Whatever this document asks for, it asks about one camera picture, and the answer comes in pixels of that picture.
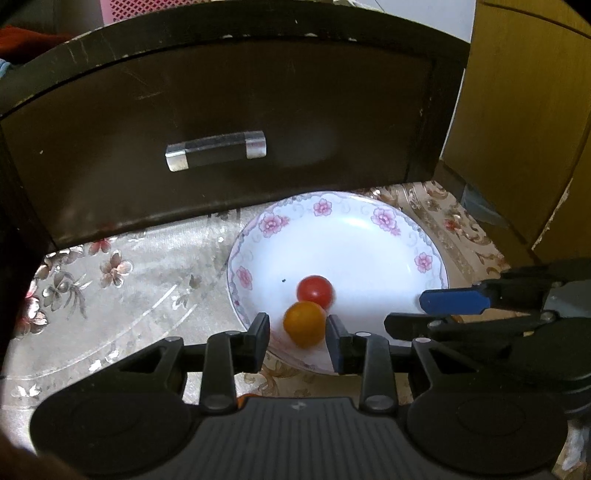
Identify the orange tomato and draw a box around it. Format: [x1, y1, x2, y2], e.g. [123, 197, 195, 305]
[283, 301, 327, 349]

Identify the red cherry tomato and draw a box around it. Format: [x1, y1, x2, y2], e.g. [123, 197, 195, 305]
[297, 275, 335, 310]

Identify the white floral ceramic bowl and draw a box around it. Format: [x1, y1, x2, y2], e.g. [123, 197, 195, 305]
[226, 191, 449, 375]

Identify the beige floral tablecloth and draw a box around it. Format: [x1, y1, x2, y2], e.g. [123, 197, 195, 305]
[0, 180, 591, 480]

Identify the dark wooden nightstand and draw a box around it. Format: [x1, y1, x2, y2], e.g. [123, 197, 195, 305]
[1, 1, 470, 248]

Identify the pink plastic basket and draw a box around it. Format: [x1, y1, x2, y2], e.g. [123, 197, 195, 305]
[99, 0, 197, 25]

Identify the red cloth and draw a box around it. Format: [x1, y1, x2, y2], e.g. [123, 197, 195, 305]
[0, 26, 69, 65]

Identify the silver black drawer handle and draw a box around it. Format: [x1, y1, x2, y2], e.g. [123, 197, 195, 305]
[165, 131, 267, 172]

